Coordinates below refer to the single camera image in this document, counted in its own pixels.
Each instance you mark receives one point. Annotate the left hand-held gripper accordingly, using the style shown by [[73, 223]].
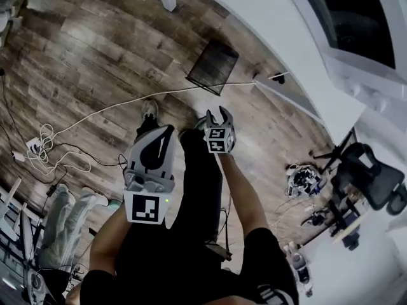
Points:
[[146, 206]]

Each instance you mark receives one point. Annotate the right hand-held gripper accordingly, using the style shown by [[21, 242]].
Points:
[[219, 140]]

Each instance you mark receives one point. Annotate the black mesh waste bin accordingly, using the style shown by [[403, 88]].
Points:
[[213, 65]]

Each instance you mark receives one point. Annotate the person's right forearm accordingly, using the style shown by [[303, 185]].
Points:
[[241, 195]]

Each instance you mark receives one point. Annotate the person's left forearm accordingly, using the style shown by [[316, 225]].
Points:
[[108, 243]]

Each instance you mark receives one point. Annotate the person's right shoe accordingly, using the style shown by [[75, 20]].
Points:
[[200, 124]]

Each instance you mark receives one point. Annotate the person's black trousers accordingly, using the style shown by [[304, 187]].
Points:
[[197, 183]]

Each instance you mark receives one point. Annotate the teal shoe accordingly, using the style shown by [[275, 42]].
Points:
[[115, 205]]

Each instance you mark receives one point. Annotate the small black floor object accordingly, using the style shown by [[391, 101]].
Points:
[[279, 79]]

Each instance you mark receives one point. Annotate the white table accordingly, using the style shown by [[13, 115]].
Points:
[[286, 49]]

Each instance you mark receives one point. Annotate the white and blue robot device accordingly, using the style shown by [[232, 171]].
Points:
[[303, 180]]

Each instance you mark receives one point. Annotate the black power adapter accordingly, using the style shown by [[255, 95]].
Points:
[[51, 190]]

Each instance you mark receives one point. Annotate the white power strip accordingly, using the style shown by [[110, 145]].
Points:
[[34, 145]]

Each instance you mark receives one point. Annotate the person's black shirt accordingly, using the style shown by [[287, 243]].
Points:
[[190, 281]]

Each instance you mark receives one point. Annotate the small black floor device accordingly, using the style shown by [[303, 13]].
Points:
[[316, 218]]

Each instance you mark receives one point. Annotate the black office chair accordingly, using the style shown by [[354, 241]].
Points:
[[365, 176]]

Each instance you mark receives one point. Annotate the white floor appliance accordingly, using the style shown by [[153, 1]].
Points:
[[299, 265]]

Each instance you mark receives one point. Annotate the round wooden table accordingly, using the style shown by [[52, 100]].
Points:
[[348, 230]]

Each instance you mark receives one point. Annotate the black frame stool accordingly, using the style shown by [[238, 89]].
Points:
[[340, 214]]

